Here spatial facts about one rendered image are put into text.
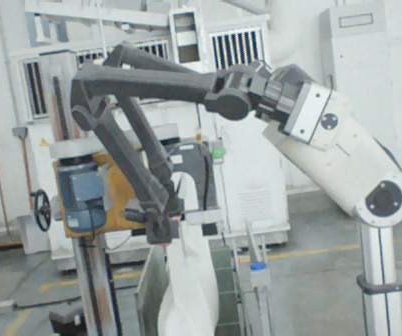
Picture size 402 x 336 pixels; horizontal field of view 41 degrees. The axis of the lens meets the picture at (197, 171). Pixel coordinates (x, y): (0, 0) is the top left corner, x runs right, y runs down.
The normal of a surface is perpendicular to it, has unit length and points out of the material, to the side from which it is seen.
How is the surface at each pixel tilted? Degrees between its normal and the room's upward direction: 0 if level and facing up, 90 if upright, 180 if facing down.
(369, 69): 90
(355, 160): 115
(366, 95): 90
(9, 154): 90
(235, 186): 89
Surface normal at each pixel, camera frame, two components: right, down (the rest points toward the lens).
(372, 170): 0.40, 0.50
